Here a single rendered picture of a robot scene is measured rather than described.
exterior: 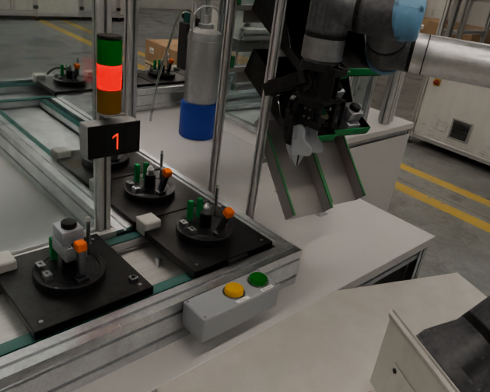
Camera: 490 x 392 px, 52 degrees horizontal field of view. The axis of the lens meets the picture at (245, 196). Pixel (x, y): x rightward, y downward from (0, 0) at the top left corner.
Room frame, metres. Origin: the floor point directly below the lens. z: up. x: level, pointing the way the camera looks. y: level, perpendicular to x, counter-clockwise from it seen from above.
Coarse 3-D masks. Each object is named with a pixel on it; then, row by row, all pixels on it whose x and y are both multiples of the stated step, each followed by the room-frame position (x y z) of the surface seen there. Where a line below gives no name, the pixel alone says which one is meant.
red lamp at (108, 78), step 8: (96, 64) 0.99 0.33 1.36; (96, 72) 0.99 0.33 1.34; (104, 72) 0.98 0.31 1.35; (112, 72) 0.98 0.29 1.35; (120, 72) 1.00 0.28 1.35; (96, 80) 0.99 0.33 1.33; (104, 80) 0.98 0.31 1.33; (112, 80) 0.98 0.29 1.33; (120, 80) 1.00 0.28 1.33; (104, 88) 0.98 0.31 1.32; (112, 88) 0.98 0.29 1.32; (120, 88) 1.00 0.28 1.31
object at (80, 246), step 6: (78, 240) 0.78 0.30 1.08; (84, 240) 0.79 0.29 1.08; (72, 246) 0.79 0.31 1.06; (78, 246) 0.77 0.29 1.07; (84, 246) 0.78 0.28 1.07; (78, 252) 0.77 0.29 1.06; (84, 252) 0.78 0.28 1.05; (78, 258) 0.77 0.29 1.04; (84, 258) 0.78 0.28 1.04; (78, 264) 0.77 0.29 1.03; (84, 264) 0.78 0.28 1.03; (78, 270) 0.77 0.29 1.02; (84, 270) 0.78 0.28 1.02; (78, 276) 0.77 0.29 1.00; (84, 276) 0.78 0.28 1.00
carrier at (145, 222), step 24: (216, 192) 1.11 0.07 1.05; (144, 216) 1.06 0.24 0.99; (168, 216) 1.11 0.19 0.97; (192, 216) 1.07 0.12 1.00; (216, 216) 1.11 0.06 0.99; (168, 240) 0.99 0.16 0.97; (192, 240) 0.99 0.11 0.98; (216, 240) 0.99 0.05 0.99; (240, 240) 1.04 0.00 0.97; (264, 240) 1.05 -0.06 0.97; (192, 264) 0.91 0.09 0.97; (216, 264) 0.93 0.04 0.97
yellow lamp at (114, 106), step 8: (96, 88) 1.00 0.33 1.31; (96, 96) 0.99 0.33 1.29; (104, 96) 0.98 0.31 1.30; (112, 96) 0.98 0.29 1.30; (120, 96) 1.00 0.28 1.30; (104, 104) 0.98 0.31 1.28; (112, 104) 0.98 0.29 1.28; (120, 104) 1.00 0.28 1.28; (104, 112) 0.98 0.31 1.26; (112, 112) 0.98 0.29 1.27; (120, 112) 1.00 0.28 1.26
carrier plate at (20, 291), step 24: (96, 240) 0.95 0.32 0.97; (24, 264) 0.83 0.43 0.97; (120, 264) 0.87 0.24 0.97; (0, 288) 0.76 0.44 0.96; (24, 288) 0.76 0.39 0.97; (120, 288) 0.80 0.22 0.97; (144, 288) 0.81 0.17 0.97; (24, 312) 0.69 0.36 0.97; (48, 312) 0.70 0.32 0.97; (72, 312) 0.71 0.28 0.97; (96, 312) 0.73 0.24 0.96
